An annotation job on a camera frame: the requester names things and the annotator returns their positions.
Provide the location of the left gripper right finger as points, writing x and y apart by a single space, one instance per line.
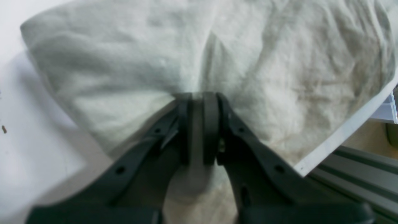
267 190

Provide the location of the grey aluminium frame rail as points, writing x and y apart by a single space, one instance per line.
364 177

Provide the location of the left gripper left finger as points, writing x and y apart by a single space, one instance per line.
133 189

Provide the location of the beige T-shirt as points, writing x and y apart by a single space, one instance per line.
293 70

